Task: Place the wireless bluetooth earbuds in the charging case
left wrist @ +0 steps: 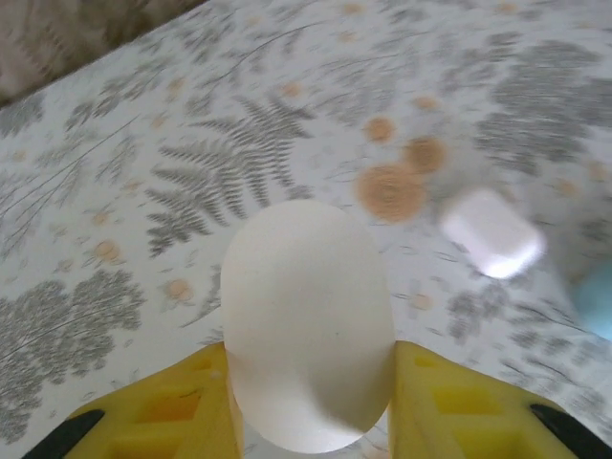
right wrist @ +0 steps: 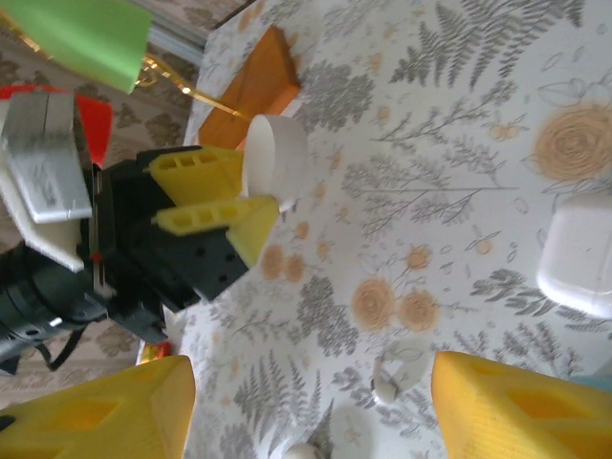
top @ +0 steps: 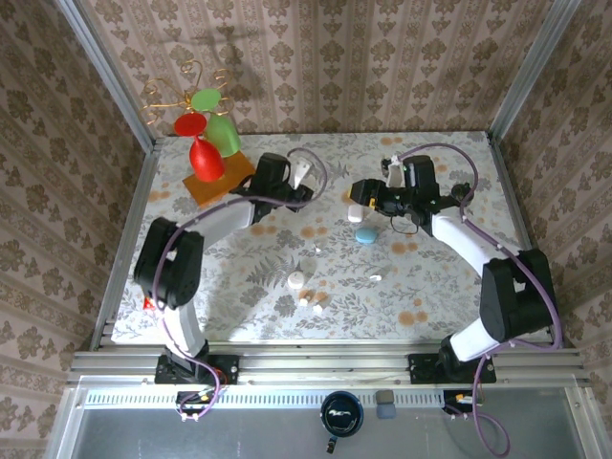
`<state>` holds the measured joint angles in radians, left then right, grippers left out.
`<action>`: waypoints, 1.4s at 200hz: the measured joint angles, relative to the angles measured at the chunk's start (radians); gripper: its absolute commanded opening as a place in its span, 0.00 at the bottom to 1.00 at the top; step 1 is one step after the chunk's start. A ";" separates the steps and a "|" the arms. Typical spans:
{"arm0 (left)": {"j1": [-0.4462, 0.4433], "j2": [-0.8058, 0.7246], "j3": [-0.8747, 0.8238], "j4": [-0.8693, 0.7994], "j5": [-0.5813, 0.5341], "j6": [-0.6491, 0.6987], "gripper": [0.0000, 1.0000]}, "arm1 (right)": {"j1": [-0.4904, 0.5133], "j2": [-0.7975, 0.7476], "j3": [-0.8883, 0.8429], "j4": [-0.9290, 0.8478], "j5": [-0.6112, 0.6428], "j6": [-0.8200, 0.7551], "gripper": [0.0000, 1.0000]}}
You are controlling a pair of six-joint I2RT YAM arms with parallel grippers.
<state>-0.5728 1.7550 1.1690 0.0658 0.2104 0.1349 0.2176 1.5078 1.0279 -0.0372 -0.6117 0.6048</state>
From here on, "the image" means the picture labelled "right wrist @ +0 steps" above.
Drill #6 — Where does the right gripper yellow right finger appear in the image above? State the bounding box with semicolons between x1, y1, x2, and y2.
431;351;612;459

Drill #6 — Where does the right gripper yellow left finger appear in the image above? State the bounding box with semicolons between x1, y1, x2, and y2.
0;354;197;459

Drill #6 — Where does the white oval earbud case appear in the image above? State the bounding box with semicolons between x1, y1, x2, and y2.
237;113;308;214

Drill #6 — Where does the white wireless earbud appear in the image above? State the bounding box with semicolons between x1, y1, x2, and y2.
372;351;429;403

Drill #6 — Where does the red yellow snack packet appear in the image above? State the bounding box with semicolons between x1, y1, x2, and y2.
138;341;173;365

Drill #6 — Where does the red wine glass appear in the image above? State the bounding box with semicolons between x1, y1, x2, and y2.
0;85;114;166

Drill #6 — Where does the green wine glass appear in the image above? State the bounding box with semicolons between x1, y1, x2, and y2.
9;0;153;95

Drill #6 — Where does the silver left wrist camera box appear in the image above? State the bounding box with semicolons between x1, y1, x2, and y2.
0;92;95;273

